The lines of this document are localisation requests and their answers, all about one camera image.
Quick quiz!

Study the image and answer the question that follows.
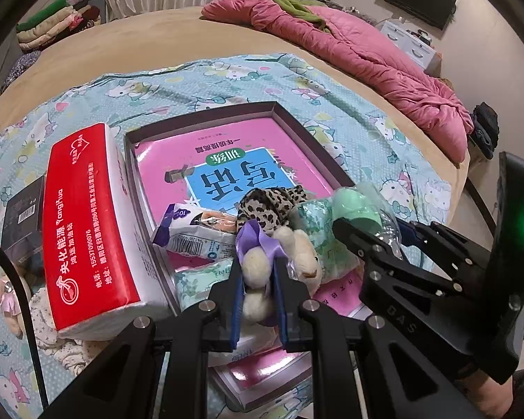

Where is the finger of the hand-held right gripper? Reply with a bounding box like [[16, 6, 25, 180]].
[[332, 217, 482, 355], [396, 221, 493, 289]]

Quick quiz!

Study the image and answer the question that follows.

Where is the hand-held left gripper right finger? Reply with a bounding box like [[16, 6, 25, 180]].
[[273, 257, 485, 419]]

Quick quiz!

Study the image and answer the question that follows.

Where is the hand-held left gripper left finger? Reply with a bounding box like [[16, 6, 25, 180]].
[[39, 259, 246, 419]]

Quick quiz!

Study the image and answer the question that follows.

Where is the teal printed cloth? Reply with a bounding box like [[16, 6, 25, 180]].
[[174, 257, 236, 310], [286, 201, 361, 282]]

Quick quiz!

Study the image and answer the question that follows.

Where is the plush toy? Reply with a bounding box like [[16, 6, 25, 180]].
[[236, 219, 322, 326], [0, 271, 25, 339]]

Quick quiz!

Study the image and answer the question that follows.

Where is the white snack packet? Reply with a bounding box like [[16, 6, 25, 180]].
[[151, 203, 239, 265]]

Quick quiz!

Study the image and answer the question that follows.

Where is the leopard print scrunchie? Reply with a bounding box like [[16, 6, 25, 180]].
[[236, 185, 309, 233]]

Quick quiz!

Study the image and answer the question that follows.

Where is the mint green sponge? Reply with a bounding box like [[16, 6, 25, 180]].
[[333, 187, 383, 233]]

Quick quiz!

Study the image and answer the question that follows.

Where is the grey shallow box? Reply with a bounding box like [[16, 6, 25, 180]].
[[123, 100, 367, 412]]

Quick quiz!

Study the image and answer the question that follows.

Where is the person's right forearm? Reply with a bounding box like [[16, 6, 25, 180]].
[[458, 367, 524, 419]]

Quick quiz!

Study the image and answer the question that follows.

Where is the dark clothing pile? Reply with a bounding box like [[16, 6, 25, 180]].
[[468, 102, 501, 161]]

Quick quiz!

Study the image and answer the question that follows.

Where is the pink book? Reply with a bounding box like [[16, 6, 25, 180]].
[[133, 113, 338, 315]]

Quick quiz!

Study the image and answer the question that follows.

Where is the red tissue pack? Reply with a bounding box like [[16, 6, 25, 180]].
[[44, 123, 181, 341]]

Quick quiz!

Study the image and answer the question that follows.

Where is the white floral cloth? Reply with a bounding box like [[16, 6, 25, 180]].
[[28, 290, 97, 377]]

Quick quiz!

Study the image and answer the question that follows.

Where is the pink quilt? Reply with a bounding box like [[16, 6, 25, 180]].
[[201, 0, 474, 167]]

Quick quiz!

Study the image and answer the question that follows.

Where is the white drawer cabinet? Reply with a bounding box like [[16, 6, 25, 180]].
[[381, 20, 443, 75]]

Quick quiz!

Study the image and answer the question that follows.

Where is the plush toy in pink dress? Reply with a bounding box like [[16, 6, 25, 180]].
[[0, 271, 25, 339]]

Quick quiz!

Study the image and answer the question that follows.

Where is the dark cardboard box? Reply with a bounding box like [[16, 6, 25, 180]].
[[1, 176, 47, 263]]

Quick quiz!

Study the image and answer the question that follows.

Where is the teal cartoon printed blanket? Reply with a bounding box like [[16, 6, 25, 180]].
[[0, 52, 453, 419]]

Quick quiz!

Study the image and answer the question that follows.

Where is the beige bed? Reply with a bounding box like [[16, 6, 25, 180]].
[[0, 6, 476, 193]]

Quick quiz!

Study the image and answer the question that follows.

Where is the green garment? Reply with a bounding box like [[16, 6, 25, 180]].
[[253, 0, 333, 32]]

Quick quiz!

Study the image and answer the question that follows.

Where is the dark patterned cloth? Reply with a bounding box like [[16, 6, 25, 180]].
[[0, 49, 43, 83]]

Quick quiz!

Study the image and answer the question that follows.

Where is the stack of folded clothes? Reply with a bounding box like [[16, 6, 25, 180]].
[[15, 0, 110, 54]]

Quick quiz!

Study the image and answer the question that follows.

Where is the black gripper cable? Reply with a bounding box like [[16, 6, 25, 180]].
[[0, 229, 50, 419]]

